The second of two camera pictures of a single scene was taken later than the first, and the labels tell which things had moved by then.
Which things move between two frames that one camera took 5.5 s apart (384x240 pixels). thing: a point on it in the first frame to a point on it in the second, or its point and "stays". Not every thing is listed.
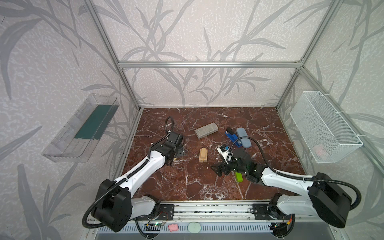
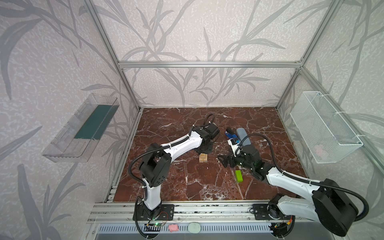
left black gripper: (177, 151) to (206, 147)
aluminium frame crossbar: (211, 64) stays
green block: (239, 177) stays
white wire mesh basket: (320, 129) stays
